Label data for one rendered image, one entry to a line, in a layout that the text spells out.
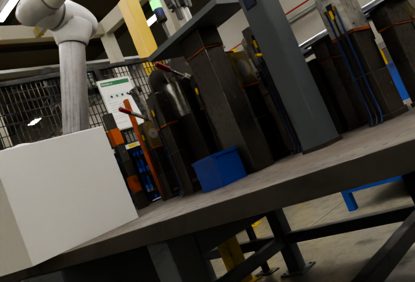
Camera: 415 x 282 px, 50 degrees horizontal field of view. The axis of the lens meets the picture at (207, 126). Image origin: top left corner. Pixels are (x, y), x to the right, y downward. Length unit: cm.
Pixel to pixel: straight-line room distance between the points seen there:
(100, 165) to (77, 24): 64
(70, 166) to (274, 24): 72
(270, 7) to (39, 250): 87
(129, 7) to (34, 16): 131
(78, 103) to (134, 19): 133
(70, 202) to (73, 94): 54
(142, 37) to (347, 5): 191
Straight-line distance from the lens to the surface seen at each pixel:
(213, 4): 121
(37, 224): 131
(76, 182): 138
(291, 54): 113
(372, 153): 62
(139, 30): 296
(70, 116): 174
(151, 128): 196
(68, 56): 181
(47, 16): 179
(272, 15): 114
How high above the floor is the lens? 76
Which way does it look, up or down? 5 degrees up
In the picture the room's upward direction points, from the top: 23 degrees counter-clockwise
